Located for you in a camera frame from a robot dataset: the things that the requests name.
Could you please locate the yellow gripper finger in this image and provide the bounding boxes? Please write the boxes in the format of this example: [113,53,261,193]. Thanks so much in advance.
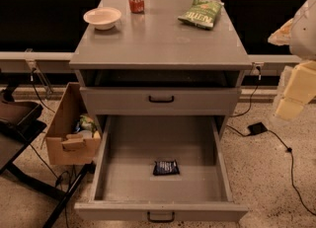
[268,19,293,46]
[276,60,316,121]

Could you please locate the dark blue rxbar wrapper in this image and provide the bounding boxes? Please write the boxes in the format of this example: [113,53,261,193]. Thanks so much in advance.
[153,160,180,176]

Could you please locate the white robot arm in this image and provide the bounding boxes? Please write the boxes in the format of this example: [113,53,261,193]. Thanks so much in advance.
[268,0,316,121]

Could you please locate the grey drawer cabinet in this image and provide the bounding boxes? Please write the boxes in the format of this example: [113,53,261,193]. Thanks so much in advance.
[70,0,251,131]

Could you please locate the black power adapter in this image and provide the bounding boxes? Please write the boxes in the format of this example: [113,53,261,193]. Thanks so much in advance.
[248,122,268,136]

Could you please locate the green kettle chips bag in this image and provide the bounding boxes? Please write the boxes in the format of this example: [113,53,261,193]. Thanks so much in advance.
[178,0,224,31]

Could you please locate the white bowl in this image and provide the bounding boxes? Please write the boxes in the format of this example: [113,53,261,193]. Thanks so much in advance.
[83,7,121,31]

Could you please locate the snack items in box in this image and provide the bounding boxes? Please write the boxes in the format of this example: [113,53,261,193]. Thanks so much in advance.
[74,114,100,138]

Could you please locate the cardboard box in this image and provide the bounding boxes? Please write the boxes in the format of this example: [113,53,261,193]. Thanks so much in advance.
[45,83,101,165]

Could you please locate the black table with tray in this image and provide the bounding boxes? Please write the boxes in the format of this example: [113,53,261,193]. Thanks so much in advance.
[0,89,93,228]

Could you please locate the black floor cable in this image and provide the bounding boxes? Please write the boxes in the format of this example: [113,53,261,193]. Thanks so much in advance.
[226,124,316,216]

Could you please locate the black cable at left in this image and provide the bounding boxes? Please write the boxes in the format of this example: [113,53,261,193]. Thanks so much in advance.
[29,67,72,228]

